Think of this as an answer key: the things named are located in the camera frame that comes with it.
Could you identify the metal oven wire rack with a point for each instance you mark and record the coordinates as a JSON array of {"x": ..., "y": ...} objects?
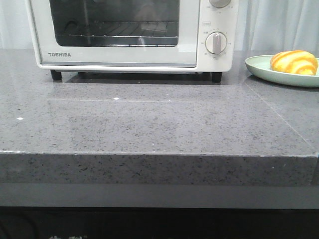
[{"x": 123, "y": 29}]

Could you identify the yellow croissant bread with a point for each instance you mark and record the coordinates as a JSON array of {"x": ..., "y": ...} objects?
[{"x": 295, "y": 62}]

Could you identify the light green plate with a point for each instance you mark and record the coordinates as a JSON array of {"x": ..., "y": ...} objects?
[{"x": 260, "y": 67}]

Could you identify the white Toshiba toaster oven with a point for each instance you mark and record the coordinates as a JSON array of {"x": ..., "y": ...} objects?
[{"x": 211, "y": 19}]

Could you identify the grey temperature knob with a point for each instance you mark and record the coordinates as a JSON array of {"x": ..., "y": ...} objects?
[{"x": 219, "y": 3}]

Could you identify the grey timer knob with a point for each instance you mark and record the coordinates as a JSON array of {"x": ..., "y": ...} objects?
[{"x": 216, "y": 43}]

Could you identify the white curtain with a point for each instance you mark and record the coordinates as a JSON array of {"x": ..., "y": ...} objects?
[{"x": 262, "y": 25}]

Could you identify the glass oven door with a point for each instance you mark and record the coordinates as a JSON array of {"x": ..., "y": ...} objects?
[{"x": 54, "y": 48}]

